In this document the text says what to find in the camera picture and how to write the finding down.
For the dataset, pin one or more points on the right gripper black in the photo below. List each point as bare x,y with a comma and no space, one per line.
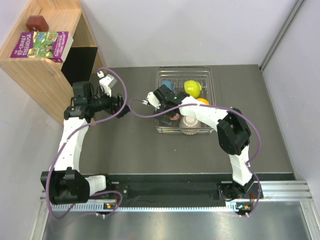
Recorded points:
166,121

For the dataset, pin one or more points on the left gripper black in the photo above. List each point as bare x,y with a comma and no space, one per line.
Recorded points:
113,100

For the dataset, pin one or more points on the patterned beige upturned bowl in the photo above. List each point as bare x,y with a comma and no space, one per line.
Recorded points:
189,125

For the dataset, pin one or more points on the blue bowl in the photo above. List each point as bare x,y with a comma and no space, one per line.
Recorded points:
169,85

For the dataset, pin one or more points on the lime green bowl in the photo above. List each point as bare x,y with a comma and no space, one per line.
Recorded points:
193,88

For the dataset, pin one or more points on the orange yellow bowl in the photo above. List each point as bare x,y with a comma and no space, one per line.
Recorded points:
203,100

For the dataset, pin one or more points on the black white patterned bowl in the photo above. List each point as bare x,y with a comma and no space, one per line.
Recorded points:
175,117

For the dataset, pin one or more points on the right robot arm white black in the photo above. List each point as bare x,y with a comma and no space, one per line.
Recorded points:
232,130

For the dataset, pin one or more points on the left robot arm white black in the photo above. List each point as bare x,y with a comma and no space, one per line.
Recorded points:
63,182

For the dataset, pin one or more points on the wooden shelf unit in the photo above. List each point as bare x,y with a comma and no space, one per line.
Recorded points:
42,78

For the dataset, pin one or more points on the purple treehouse book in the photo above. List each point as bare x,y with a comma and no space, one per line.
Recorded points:
43,44

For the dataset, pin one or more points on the dark red block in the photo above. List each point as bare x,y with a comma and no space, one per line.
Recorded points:
37,23

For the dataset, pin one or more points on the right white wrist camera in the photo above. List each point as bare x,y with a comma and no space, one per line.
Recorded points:
152,100

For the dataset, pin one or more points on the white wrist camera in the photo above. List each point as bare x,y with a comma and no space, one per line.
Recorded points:
106,82
152,100

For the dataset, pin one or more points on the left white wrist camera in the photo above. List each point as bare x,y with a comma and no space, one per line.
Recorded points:
106,82

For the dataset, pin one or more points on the metal wire dish rack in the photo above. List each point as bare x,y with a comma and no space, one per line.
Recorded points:
175,77

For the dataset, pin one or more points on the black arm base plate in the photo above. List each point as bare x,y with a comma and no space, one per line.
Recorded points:
178,190

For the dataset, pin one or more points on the aluminium rail frame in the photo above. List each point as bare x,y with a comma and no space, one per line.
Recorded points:
286,212

